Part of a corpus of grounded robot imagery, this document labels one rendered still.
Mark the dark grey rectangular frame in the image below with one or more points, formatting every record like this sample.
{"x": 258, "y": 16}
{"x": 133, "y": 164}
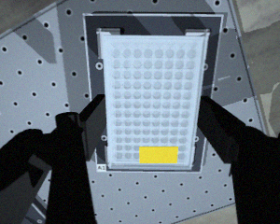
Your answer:
{"x": 36, "y": 214}

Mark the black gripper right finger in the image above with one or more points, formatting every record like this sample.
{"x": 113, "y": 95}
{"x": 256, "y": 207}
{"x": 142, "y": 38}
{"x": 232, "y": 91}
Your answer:
{"x": 255, "y": 168}

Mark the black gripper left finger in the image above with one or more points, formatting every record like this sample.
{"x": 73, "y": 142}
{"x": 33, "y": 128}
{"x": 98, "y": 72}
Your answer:
{"x": 27, "y": 158}

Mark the grey perforated base plate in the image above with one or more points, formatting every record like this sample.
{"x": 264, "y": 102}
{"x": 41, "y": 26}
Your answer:
{"x": 43, "y": 72}

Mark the clear rectangular plastic lid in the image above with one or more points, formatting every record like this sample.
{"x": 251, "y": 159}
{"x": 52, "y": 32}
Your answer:
{"x": 153, "y": 87}

